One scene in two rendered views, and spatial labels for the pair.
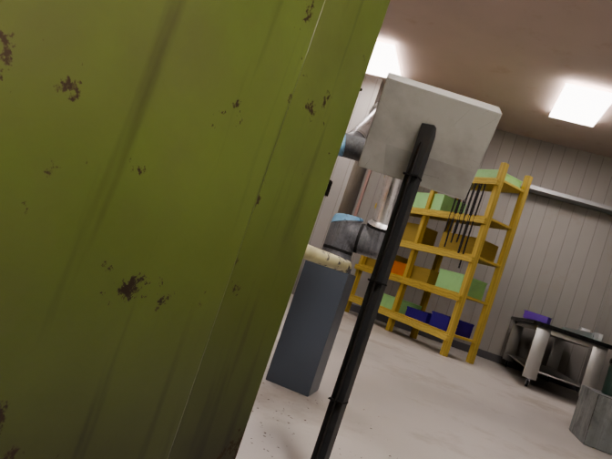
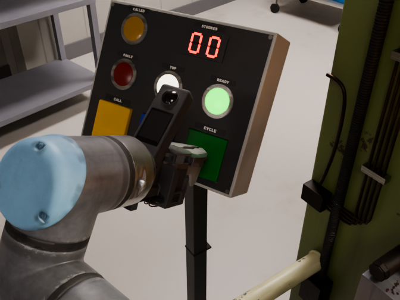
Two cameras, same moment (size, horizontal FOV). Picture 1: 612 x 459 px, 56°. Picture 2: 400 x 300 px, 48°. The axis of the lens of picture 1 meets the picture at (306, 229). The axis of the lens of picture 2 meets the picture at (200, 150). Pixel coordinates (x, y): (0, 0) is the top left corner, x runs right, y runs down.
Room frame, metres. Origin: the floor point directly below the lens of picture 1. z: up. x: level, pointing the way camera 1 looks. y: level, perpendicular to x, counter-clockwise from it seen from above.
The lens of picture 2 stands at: (2.34, 0.12, 1.46)
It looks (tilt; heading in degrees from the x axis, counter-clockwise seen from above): 36 degrees down; 207
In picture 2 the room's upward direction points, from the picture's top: straight up
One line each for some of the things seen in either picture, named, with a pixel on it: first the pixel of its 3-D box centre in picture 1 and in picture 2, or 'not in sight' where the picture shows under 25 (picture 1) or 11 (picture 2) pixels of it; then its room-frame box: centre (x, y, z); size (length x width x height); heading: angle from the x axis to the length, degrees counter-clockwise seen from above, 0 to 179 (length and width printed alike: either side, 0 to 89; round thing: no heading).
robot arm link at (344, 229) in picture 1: (345, 232); not in sight; (2.84, -0.19, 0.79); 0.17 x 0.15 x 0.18; 76
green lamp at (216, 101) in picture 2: not in sight; (217, 101); (1.74, -0.16, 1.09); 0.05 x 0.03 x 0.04; 62
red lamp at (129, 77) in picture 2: not in sight; (123, 74); (1.73, -0.36, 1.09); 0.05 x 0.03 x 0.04; 62
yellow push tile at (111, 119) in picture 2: not in sight; (112, 123); (1.78, -0.36, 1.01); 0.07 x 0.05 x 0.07; 87
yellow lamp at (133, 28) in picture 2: not in sight; (134, 28); (1.69, -0.35, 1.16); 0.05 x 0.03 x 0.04; 62
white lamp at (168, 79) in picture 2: not in sight; (168, 87); (1.74, -0.26, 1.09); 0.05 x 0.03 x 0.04; 62
